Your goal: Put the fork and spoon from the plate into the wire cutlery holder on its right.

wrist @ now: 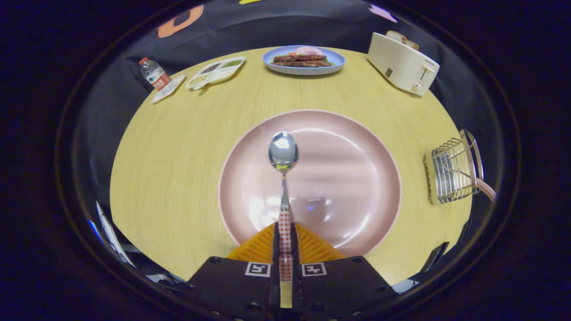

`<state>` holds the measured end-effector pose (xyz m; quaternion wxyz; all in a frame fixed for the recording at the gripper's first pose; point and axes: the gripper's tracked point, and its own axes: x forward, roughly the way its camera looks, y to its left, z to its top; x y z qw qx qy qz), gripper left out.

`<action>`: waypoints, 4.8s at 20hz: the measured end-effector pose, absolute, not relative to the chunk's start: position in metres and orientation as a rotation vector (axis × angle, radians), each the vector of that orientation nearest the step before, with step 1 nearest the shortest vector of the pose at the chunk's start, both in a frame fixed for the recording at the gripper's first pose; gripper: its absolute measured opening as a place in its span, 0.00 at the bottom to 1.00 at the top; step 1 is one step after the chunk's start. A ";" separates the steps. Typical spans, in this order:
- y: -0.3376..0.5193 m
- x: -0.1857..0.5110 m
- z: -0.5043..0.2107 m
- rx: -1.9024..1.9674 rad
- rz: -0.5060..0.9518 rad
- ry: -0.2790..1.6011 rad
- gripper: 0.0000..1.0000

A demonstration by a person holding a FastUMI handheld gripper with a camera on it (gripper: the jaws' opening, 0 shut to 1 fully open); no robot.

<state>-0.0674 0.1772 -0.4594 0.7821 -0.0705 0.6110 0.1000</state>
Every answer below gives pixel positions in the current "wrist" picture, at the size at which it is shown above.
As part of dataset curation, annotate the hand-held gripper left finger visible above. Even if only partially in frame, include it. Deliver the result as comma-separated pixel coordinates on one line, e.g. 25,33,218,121
186,222,281,321

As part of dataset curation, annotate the clear water bottle red label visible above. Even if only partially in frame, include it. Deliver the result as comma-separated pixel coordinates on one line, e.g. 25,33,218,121
138,57,172,91

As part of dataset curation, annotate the white square coaster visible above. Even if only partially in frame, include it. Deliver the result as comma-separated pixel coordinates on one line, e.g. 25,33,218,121
151,74,186,105

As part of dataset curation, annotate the metal wire cutlery basket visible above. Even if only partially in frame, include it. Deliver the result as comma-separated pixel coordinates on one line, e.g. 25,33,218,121
423,129,484,206

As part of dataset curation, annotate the white divided dish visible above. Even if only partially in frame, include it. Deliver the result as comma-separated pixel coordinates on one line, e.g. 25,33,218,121
186,56,246,91

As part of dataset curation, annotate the blue plate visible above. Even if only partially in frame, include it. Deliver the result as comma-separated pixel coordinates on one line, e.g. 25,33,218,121
262,45,346,76

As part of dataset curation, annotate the brown sausage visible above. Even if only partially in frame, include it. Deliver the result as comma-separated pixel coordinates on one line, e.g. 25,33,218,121
271,60,333,68
273,54,327,62

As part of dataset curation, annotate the pink plate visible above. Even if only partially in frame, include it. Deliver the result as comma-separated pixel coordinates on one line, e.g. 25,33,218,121
218,110,402,258

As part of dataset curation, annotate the white toaster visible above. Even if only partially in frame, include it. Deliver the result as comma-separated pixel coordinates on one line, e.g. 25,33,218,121
367,31,441,97

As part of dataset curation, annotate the fork with red checked handle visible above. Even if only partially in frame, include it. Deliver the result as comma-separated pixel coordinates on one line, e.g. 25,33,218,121
475,177,497,202

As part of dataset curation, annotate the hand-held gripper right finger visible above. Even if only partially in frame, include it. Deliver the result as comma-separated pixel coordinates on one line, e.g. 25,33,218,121
291,222,397,321

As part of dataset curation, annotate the spoon with red checked handle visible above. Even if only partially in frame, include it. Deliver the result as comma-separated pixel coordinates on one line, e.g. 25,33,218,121
268,131,299,281

